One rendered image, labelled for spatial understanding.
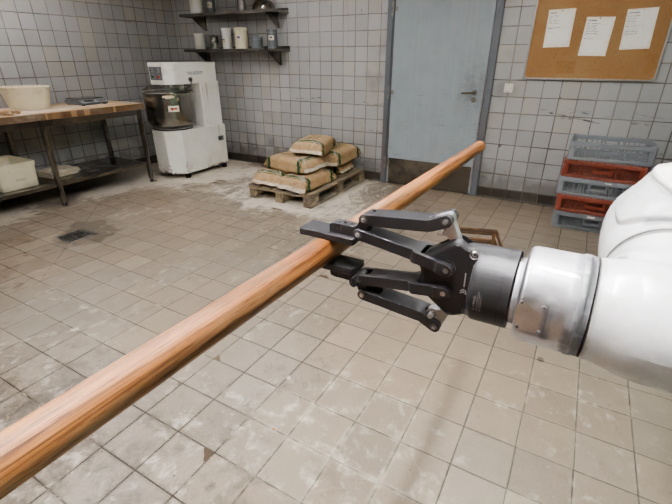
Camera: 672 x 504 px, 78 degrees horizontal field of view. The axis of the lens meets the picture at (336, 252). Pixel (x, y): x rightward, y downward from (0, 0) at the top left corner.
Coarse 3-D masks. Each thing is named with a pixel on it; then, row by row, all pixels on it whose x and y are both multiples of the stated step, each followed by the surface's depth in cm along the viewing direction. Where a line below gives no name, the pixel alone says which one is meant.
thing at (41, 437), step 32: (448, 160) 87; (416, 192) 68; (288, 256) 42; (320, 256) 44; (256, 288) 36; (288, 288) 40; (192, 320) 31; (224, 320) 33; (160, 352) 28; (192, 352) 30; (96, 384) 25; (128, 384) 26; (32, 416) 23; (64, 416) 23; (96, 416) 24; (0, 448) 21; (32, 448) 22; (64, 448) 23; (0, 480) 20
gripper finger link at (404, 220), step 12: (360, 216) 43; (372, 216) 43; (384, 216) 42; (396, 216) 42; (408, 216) 41; (420, 216) 41; (432, 216) 41; (444, 216) 39; (396, 228) 42; (408, 228) 41; (420, 228) 40; (432, 228) 40; (444, 228) 39
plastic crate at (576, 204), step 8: (560, 200) 361; (568, 200) 385; (576, 200) 386; (584, 200) 351; (592, 200) 348; (600, 200) 345; (608, 200) 343; (560, 208) 363; (568, 208) 361; (576, 208) 365; (584, 208) 366; (592, 208) 351; (600, 208) 348; (608, 208) 345; (600, 216) 351
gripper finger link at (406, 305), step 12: (384, 288) 48; (372, 300) 47; (384, 300) 46; (396, 300) 46; (408, 300) 46; (420, 300) 46; (396, 312) 46; (408, 312) 45; (420, 312) 44; (432, 324) 44
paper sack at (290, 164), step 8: (272, 160) 432; (280, 160) 426; (288, 160) 420; (296, 160) 415; (304, 160) 415; (312, 160) 421; (320, 160) 428; (272, 168) 438; (280, 168) 429; (288, 168) 422; (296, 168) 416; (304, 168) 411; (312, 168) 419
